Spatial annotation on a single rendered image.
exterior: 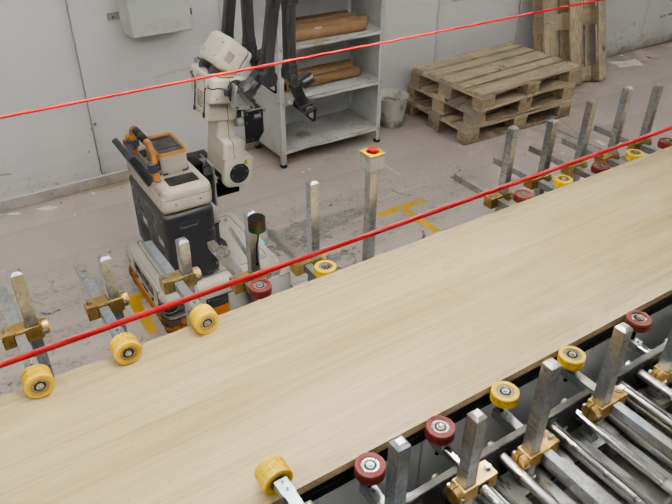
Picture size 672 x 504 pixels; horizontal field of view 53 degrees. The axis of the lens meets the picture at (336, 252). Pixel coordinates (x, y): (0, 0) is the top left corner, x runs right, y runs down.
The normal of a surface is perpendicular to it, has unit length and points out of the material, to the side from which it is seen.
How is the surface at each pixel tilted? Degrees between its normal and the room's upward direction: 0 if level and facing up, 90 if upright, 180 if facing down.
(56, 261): 0
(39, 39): 90
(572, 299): 0
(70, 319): 0
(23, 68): 90
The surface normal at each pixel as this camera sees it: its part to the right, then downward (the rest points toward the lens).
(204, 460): 0.00, -0.83
